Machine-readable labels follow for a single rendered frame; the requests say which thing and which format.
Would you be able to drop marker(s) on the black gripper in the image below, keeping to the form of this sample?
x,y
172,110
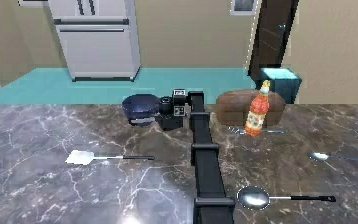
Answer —
x,y
167,115

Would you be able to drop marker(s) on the dark blue bowl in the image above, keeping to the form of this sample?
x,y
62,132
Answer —
x,y
140,106

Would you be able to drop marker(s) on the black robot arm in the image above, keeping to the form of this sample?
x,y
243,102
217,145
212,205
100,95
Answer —
x,y
205,160

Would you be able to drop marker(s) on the brown bread loaf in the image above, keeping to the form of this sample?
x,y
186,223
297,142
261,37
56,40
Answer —
x,y
233,106

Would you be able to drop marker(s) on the silver knife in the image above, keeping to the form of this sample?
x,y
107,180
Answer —
x,y
235,130

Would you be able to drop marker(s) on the orange sauce bottle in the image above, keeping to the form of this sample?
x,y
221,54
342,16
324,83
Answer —
x,y
257,111

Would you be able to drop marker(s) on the white fridge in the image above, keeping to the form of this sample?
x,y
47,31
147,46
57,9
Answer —
x,y
97,43

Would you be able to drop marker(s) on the teal bin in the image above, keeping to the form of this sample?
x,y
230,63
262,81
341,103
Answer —
x,y
282,83

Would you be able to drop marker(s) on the large silver ladle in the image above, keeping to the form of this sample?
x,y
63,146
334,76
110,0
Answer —
x,y
253,197

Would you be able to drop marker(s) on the dark brown room door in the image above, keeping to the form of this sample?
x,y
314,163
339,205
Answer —
x,y
270,36

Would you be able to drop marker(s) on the white framed picture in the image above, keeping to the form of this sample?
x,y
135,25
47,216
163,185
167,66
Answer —
x,y
243,6

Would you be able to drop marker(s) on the small silver spoon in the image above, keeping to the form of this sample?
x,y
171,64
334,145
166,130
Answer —
x,y
320,156

